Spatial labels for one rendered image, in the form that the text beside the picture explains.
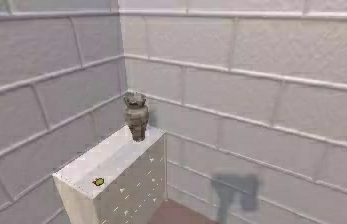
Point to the grey-brown stone vase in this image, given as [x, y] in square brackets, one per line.
[136, 116]

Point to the white chest of drawers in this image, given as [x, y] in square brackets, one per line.
[127, 186]

